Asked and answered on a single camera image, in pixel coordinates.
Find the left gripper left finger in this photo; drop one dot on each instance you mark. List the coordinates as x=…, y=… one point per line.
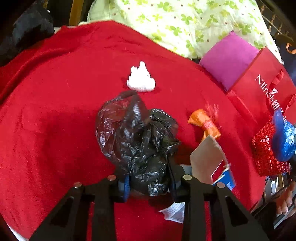
x=124, y=187

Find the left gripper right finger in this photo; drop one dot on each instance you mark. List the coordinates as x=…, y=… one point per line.
x=175, y=174

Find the black plastic bag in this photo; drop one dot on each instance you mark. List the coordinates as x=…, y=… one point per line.
x=138, y=141

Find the orange plastic wrapper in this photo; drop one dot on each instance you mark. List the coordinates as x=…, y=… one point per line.
x=206, y=120

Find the blue foil wrapper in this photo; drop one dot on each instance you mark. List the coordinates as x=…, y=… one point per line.
x=283, y=141

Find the right hand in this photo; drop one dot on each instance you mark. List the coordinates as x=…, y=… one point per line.
x=284, y=201

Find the small blue white carton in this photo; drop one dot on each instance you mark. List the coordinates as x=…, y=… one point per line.
x=210, y=165

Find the crumpled white paper scrap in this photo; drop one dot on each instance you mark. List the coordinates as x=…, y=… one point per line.
x=175, y=212

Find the red plastic mesh basket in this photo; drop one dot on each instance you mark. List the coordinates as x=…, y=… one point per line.
x=265, y=160

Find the crumpled white tissue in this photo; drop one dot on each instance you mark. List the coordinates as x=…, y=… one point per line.
x=140, y=79

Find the red blanket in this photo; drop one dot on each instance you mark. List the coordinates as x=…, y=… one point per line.
x=51, y=94

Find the magenta pillow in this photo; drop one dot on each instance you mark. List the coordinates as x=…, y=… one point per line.
x=228, y=59

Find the red paper gift bag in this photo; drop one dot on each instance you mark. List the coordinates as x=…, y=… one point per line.
x=263, y=88

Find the green clover patterned quilt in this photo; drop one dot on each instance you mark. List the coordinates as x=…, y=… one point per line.
x=188, y=28

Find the black lace garment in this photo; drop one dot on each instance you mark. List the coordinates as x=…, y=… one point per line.
x=33, y=25

